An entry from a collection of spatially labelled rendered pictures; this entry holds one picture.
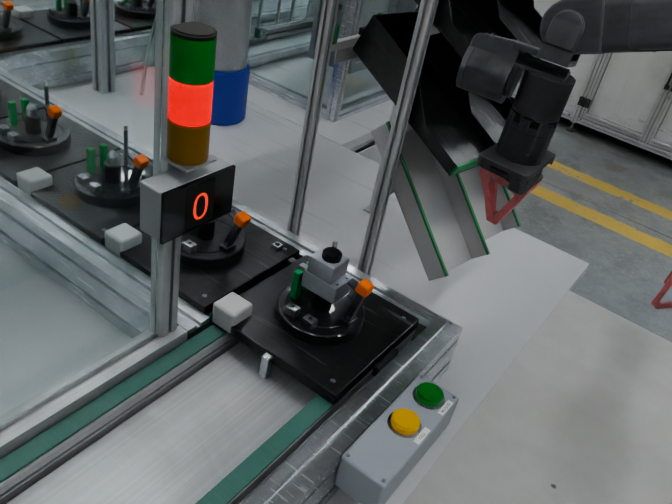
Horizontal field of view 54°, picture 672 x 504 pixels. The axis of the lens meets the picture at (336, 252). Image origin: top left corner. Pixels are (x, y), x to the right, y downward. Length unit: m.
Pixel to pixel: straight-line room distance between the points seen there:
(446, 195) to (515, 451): 0.47
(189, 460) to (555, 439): 0.59
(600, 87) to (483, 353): 3.87
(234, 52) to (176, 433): 1.13
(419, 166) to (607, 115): 3.85
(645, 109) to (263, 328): 4.16
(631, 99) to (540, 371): 3.81
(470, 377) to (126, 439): 0.59
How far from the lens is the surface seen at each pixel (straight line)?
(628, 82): 4.94
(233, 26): 1.79
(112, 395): 0.95
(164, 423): 0.95
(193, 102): 0.77
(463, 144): 1.15
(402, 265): 1.42
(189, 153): 0.80
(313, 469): 0.87
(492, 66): 0.80
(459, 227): 1.25
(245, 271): 1.13
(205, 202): 0.85
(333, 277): 0.98
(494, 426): 1.14
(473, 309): 1.36
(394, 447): 0.92
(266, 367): 0.99
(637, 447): 1.24
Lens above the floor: 1.64
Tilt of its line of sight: 34 degrees down
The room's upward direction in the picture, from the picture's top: 12 degrees clockwise
